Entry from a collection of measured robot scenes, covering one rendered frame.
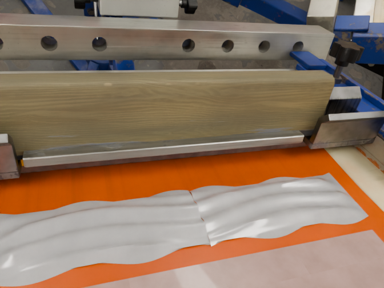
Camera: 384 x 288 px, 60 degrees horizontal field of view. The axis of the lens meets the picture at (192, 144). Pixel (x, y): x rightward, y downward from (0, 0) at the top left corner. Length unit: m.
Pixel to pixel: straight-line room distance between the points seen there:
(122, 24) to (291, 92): 0.27
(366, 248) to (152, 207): 0.21
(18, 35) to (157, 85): 0.26
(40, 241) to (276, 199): 0.22
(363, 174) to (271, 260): 0.20
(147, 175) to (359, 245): 0.22
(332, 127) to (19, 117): 0.33
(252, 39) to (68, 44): 0.29
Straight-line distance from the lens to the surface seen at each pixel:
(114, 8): 0.56
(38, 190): 0.36
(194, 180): 0.36
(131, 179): 0.36
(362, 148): 0.50
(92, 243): 0.30
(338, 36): 1.10
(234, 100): 0.35
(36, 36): 0.52
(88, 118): 0.32
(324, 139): 0.42
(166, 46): 0.54
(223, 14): 2.32
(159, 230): 0.30
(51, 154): 0.33
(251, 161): 0.41
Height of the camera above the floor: 1.56
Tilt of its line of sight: 63 degrees down
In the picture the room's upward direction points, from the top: 35 degrees clockwise
